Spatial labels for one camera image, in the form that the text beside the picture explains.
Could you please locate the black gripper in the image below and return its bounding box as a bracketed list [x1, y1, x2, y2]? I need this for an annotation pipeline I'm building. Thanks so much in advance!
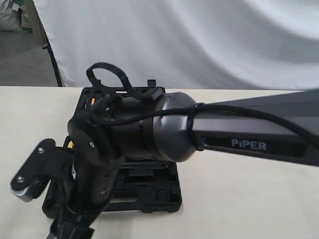
[47, 115, 122, 239]

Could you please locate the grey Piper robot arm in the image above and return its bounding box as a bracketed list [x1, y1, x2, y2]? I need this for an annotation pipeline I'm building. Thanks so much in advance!
[42, 88, 319, 239]

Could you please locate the black plastic tool case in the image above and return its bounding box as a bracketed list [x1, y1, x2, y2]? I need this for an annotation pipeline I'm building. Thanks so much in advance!
[41, 80, 182, 220]

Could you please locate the yellow tape measure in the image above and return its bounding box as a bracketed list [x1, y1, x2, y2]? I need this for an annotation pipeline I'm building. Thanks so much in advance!
[67, 141, 74, 149]

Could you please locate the black backdrop stand pole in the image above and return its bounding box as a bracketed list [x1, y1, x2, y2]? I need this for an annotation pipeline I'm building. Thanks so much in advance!
[42, 33, 63, 87]

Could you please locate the grey sack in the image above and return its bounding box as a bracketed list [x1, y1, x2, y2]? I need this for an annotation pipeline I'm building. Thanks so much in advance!
[0, 0, 21, 31]

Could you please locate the cardboard box with green print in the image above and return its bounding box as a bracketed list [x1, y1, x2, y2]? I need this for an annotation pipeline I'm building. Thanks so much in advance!
[19, 0, 32, 32]

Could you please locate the white backdrop cloth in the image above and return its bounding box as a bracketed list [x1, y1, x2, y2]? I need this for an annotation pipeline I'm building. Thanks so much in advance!
[34, 0, 319, 90]

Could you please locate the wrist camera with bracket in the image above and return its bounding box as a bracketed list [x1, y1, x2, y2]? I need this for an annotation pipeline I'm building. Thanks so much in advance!
[10, 138, 75, 202]

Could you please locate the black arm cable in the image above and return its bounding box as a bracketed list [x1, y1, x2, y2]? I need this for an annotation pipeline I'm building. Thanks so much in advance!
[85, 62, 319, 140]

